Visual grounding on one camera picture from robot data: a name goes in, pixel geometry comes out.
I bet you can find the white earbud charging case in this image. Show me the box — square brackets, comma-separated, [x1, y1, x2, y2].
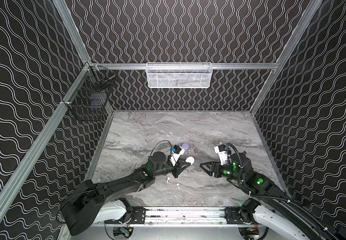
[186, 157, 195, 165]

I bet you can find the purple earbud charging case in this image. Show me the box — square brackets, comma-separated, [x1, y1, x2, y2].
[182, 143, 190, 151]

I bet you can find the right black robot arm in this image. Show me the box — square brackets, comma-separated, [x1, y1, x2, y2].
[200, 151, 346, 240]

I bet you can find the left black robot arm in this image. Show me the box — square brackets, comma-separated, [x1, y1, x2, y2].
[60, 152, 195, 236]

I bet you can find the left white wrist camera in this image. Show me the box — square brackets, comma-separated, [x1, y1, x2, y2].
[170, 145, 185, 167]

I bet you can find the black corrugated cable conduit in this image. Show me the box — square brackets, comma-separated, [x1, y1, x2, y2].
[225, 143, 342, 240]

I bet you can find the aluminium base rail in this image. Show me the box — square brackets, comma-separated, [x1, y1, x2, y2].
[61, 205, 309, 228]

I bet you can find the white wire mesh basket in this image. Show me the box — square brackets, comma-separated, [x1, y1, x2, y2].
[145, 62, 213, 89]

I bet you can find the black wire mesh basket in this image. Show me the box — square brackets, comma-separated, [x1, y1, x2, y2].
[66, 64, 117, 122]

